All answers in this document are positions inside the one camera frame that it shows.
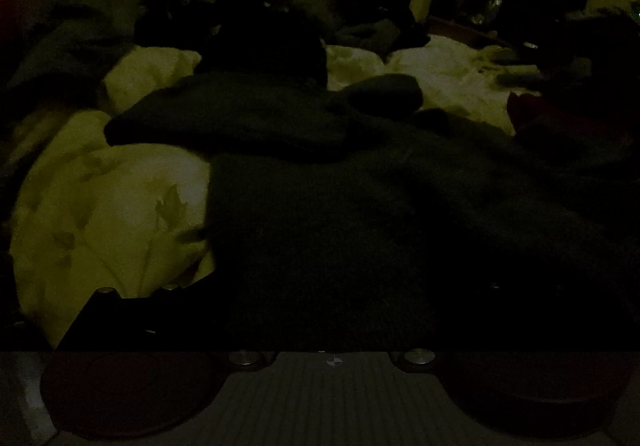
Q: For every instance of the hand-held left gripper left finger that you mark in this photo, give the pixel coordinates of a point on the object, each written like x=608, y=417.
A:
x=130, y=321

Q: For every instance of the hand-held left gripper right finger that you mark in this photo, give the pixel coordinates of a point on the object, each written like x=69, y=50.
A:
x=505, y=313

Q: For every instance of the dark knit sweater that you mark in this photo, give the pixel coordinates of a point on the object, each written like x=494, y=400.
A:
x=360, y=206

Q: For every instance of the black clothes pile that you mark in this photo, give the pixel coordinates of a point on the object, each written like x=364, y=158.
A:
x=270, y=36

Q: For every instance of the red cloth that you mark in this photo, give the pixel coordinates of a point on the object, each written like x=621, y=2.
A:
x=545, y=114

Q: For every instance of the white leaf-print duvet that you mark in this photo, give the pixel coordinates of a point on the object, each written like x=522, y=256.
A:
x=110, y=206

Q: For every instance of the teal blanket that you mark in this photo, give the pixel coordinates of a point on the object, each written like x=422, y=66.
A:
x=60, y=51

